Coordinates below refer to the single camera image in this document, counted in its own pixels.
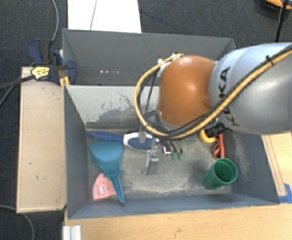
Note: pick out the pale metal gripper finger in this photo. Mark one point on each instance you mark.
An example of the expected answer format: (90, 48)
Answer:
(142, 135)
(152, 166)

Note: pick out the blue and white brush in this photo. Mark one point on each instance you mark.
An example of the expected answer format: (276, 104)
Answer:
(133, 142)

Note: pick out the grey metal bin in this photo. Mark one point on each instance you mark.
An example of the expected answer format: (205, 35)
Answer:
(166, 181)

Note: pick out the teal plastic scoop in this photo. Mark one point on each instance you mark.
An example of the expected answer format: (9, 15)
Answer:
(106, 155)

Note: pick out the pink triangular sponge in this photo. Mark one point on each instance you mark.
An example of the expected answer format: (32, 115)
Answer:
(102, 187)

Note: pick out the green plastic cup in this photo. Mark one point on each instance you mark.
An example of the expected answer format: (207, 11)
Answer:
(217, 177)

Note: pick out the pale wood board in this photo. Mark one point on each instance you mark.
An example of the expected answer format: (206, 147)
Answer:
(42, 146)

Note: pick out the black cylinder on white bracket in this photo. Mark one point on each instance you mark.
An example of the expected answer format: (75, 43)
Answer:
(217, 129)

